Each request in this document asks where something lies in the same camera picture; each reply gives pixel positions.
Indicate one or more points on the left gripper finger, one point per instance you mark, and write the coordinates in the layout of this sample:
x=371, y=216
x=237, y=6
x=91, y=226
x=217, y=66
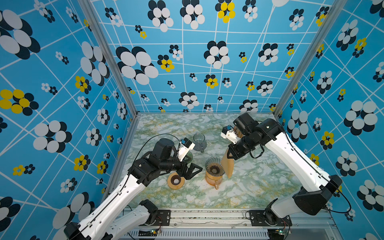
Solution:
x=194, y=166
x=192, y=172

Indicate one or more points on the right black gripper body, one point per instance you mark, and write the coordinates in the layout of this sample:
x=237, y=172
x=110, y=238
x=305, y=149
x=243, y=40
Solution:
x=240, y=149

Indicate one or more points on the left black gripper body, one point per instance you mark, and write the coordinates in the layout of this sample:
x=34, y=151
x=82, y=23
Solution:
x=182, y=170

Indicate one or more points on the green glass dripper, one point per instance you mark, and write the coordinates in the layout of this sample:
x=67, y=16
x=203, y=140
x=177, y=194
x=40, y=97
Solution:
x=188, y=158

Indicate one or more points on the clear grey glass dripper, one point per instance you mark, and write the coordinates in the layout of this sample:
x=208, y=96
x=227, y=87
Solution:
x=214, y=167

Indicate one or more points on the grey glass pitcher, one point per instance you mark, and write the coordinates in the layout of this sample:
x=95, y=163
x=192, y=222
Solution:
x=200, y=142

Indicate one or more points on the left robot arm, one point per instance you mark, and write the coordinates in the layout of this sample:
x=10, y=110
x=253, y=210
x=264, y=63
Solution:
x=106, y=222

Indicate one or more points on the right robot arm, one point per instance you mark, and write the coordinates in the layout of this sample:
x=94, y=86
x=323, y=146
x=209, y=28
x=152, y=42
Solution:
x=317, y=185

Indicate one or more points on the left green circuit board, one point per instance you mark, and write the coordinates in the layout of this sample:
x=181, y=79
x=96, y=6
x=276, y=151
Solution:
x=149, y=233

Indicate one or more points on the green circuit board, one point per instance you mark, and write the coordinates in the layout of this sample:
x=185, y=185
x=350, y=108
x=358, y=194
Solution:
x=149, y=233
x=277, y=234

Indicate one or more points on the right green circuit board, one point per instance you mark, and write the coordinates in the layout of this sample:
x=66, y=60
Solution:
x=277, y=234

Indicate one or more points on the wooden ring holder left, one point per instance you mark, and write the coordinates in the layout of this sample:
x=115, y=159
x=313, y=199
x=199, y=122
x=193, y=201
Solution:
x=175, y=181

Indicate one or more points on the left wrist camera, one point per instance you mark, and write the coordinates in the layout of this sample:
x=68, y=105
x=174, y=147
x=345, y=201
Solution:
x=186, y=146

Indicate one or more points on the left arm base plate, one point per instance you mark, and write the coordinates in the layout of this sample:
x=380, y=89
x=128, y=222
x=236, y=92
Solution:
x=162, y=218

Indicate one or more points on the aluminium front rail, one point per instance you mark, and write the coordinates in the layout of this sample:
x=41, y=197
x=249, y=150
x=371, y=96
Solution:
x=208, y=224

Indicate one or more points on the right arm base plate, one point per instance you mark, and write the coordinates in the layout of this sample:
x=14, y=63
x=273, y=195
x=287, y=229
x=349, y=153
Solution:
x=261, y=218

